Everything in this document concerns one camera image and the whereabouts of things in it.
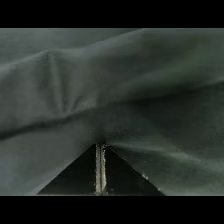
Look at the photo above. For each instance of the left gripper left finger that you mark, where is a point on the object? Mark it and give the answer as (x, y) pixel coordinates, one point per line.
(78, 178)

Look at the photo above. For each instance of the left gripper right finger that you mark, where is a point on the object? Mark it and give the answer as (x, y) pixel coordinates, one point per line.
(125, 178)

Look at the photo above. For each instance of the dark green shirt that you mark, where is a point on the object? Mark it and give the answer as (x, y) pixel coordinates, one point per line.
(133, 83)

